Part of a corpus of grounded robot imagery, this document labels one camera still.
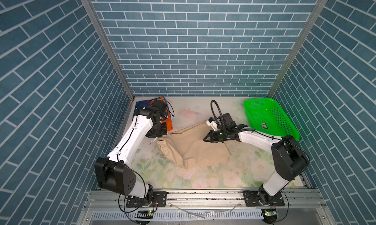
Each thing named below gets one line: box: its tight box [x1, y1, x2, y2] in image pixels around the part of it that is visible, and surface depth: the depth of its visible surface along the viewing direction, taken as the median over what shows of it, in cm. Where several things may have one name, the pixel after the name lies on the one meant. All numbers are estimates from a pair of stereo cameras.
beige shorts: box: [156, 120, 231, 169], surface depth 90 cm
